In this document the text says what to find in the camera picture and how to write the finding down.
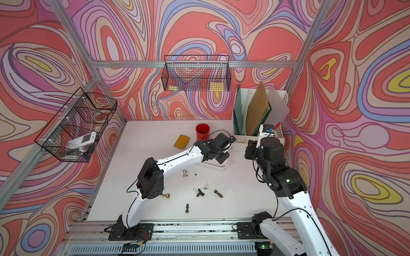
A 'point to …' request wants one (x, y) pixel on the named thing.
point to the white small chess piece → (195, 174)
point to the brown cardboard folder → (257, 108)
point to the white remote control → (82, 141)
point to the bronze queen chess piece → (218, 193)
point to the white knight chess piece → (205, 187)
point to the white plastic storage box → (215, 162)
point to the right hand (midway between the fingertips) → (251, 146)
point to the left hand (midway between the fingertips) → (226, 153)
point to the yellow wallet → (181, 142)
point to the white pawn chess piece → (196, 191)
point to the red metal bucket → (203, 132)
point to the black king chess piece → (199, 193)
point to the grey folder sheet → (280, 109)
